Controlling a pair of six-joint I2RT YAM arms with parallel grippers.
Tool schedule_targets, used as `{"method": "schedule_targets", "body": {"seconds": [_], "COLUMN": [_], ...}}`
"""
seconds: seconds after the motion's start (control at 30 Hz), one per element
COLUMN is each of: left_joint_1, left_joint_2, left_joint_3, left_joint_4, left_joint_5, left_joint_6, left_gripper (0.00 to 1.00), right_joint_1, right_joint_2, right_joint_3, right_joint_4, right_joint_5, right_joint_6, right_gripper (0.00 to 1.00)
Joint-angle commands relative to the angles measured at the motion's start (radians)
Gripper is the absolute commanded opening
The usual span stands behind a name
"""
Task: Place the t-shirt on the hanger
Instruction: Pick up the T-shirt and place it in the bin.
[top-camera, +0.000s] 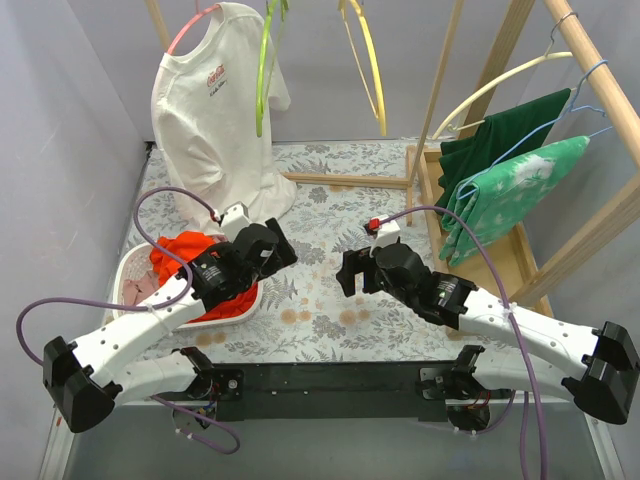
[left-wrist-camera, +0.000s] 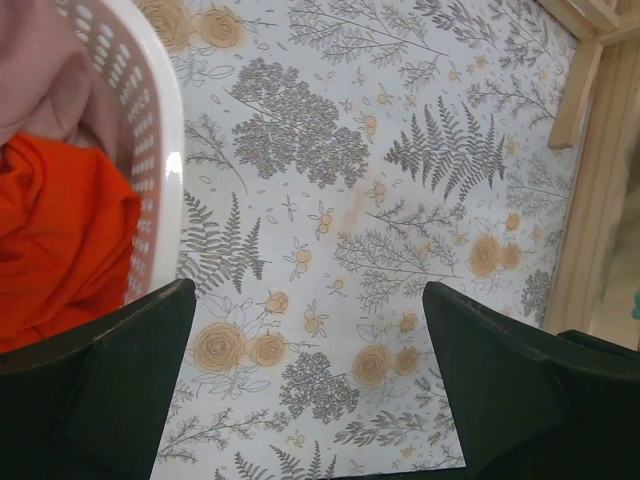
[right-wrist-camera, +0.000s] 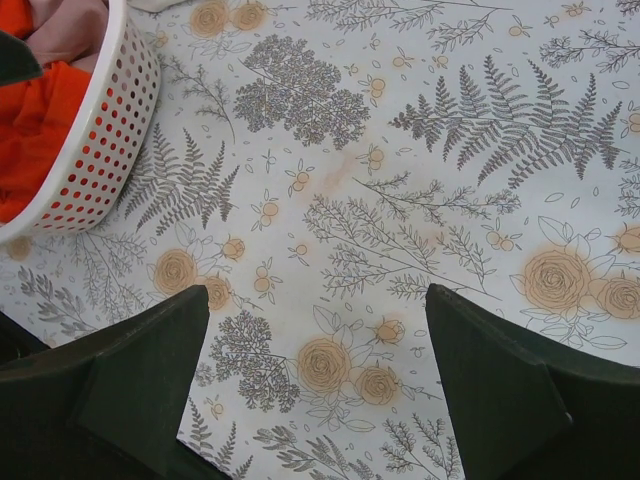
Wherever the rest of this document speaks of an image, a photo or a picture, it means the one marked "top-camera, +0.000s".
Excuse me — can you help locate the orange t shirt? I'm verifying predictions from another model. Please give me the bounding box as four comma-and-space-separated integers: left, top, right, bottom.
148, 230, 261, 324

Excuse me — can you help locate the green hanger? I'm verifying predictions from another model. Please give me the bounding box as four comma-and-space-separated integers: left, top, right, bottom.
255, 0, 289, 138

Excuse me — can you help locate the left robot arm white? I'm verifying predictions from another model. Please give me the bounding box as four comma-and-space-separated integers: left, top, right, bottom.
43, 219, 297, 433

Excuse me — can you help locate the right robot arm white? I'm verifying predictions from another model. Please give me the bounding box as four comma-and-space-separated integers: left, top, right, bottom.
336, 242, 639, 425

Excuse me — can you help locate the white Coca-Cola t shirt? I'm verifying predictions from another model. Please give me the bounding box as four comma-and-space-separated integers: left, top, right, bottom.
151, 2, 297, 234

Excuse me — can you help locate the cream hanger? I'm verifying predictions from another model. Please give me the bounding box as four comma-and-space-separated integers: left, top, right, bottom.
431, 42, 573, 140

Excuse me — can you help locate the pink hanger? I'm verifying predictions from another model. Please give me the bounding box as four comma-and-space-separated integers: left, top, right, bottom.
166, 1, 220, 55

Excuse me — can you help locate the yellow hanger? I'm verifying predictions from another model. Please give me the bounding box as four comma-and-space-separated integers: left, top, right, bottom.
338, 0, 388, 137

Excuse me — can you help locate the floral table cloth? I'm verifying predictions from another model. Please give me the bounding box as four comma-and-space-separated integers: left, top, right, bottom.
107, 139, 531, 364

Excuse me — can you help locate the light green tie-dye garment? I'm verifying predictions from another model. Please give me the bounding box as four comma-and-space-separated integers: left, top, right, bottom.
446, 136, 590, 246

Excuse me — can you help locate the white laundry basket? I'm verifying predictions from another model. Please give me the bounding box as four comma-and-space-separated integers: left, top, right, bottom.
111, 243, 263, 331

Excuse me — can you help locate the pink garment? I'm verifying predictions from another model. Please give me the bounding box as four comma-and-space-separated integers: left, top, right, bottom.
122, 271, 159, 306

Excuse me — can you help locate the wooden clothes rack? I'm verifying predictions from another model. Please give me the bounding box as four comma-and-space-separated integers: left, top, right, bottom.
144, 0, 640, 341

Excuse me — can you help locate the dark green garment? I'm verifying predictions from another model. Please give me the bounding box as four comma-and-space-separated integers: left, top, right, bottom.
436, 88, 572, 207

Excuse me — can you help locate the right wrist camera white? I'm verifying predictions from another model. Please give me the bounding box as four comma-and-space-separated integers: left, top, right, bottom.
365, 215, 400, 251

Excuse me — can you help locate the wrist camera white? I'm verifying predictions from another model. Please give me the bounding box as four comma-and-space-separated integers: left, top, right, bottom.
365, 215, 400, 251
219, 202, 251, 241

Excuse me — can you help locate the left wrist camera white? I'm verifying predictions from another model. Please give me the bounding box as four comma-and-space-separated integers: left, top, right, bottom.
219, 202, 251, 241

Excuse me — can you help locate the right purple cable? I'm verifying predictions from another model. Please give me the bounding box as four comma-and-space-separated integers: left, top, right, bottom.
394, 205, 549, 480

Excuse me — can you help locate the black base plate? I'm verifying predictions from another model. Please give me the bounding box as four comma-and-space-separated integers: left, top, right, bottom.
154, 359, 501, 426

